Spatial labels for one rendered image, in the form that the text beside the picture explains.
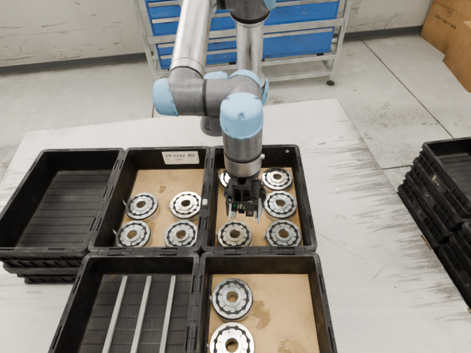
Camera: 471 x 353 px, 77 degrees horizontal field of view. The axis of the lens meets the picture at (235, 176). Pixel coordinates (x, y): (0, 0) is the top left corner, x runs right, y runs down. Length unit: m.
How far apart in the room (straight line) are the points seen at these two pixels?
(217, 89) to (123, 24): 3.09
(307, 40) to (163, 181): 2.14
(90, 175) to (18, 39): 2.97
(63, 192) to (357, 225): 1.04
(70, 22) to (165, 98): 3.20
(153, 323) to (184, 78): 0.59
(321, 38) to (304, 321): 2.49
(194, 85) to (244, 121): 0.16
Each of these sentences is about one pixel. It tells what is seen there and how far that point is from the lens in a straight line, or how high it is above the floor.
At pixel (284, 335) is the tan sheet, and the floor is 0.83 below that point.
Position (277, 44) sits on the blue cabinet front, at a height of 0.44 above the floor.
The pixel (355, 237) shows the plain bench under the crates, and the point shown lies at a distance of 1.13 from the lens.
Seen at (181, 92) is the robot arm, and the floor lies 1.30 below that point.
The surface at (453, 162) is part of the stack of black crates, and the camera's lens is 1.89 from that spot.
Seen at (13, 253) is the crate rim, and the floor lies 0.93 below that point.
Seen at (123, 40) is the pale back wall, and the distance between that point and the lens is 3.73.
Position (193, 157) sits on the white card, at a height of 0.89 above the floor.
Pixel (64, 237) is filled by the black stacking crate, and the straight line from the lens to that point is 1.08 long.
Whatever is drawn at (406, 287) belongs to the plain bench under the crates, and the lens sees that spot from 1.10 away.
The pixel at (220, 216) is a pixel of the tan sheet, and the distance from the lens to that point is 0.96.
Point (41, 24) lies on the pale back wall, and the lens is 3.89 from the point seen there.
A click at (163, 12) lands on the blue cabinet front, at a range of 2.66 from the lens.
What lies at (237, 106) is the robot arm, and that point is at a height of 1.33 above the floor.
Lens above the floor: 1.62
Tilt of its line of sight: 48 degrees down
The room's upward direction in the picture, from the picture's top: 3 degrees counter-clockwise
